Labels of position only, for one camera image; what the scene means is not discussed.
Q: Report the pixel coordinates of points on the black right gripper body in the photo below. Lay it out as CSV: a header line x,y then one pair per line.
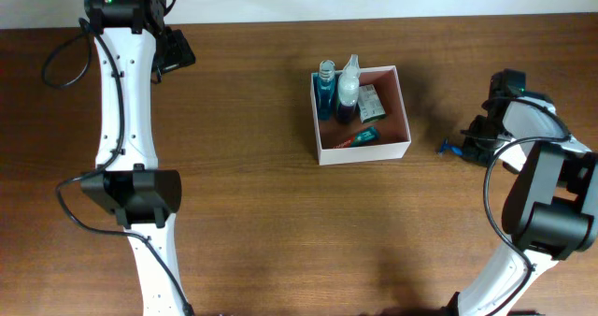
x,y
474,147

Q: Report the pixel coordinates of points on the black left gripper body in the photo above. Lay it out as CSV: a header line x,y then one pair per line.
x,y
177,51

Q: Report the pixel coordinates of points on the blue disposable razor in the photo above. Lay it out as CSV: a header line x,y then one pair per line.
x,y
447,147

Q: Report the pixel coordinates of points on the red green toothpaste tube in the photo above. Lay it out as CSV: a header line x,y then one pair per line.
x,y
367,135

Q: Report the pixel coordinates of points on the green white soap box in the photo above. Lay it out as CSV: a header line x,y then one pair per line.
x,y
369,104

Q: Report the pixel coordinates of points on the clear purple spray bottle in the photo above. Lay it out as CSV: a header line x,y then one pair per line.
x,y
348,85

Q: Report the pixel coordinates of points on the blue mouthwash bottle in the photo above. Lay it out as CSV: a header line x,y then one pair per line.
x,y
325,89

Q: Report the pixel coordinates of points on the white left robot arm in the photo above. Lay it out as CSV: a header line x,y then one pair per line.
x,y
135,48

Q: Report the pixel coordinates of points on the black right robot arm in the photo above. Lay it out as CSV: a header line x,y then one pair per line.
x,y
539,193

